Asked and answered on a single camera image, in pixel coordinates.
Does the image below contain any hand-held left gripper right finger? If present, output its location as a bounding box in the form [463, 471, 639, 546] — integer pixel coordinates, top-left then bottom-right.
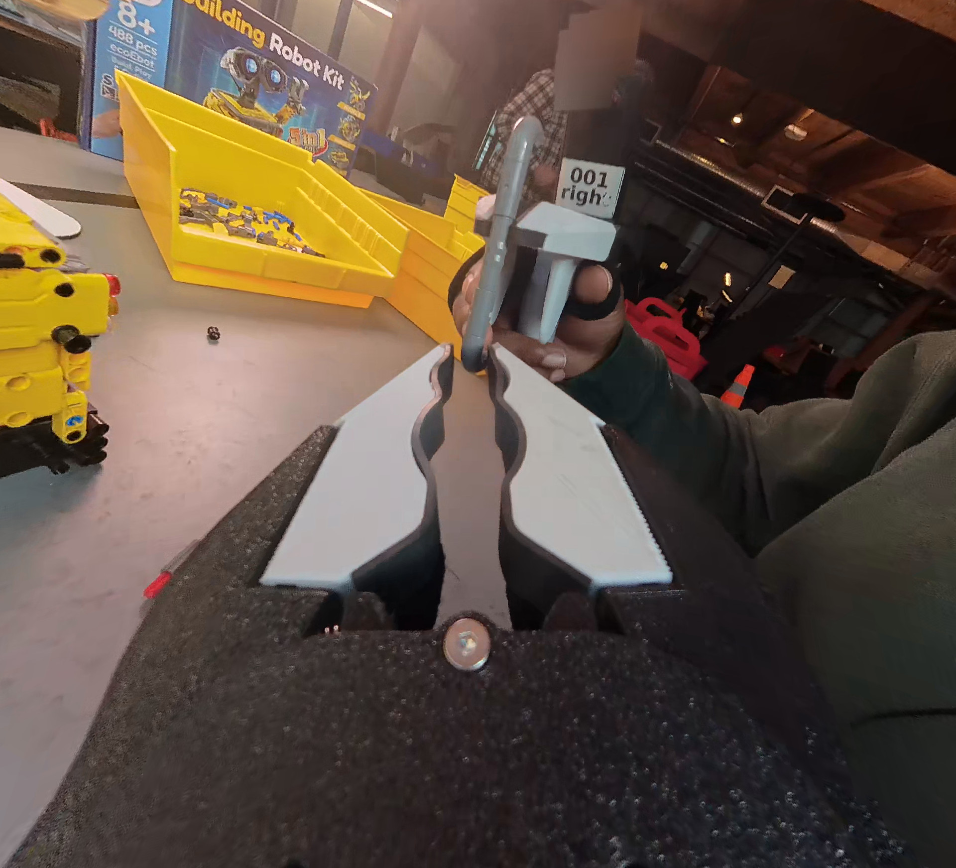
[489, 344, 673, 631]

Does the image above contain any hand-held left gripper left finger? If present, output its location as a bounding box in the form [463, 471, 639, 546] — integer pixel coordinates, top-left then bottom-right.
[260, 344, 455, 633]

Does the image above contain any grey lego handle assembly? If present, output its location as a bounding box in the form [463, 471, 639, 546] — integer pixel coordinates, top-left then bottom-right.
[459, 116, 546, 373]

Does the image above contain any pile of small lego pieces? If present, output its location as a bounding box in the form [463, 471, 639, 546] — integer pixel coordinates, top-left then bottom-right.
[178, 187, 327, 261]

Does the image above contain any yellow lego vehicle model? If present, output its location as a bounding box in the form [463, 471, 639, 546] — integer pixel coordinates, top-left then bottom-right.
[0, 199, 122, 477]

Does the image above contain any yellow plastic bin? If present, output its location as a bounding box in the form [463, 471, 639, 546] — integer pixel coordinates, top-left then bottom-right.
[116, 70, 410, 309]
[446, 173, 495, 238]
[362, 188, 486, 376]

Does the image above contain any blue lego kit box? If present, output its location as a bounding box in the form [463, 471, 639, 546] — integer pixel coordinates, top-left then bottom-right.
[90, 0, 378, 178]

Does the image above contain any person's right hand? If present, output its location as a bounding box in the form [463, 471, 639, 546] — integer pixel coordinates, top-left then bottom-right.
[448, 248, 628, 385]

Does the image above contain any red fabric bag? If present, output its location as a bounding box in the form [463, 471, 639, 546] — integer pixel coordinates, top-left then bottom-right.
[623, 296, 707, 382]

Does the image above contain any orange traffic cone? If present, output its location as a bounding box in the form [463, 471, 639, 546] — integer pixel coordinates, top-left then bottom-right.
[720, 364, 757, 409]

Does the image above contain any white and wooden book stand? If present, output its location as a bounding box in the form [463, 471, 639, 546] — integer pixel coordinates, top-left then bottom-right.
[0, 0, 113, 243]

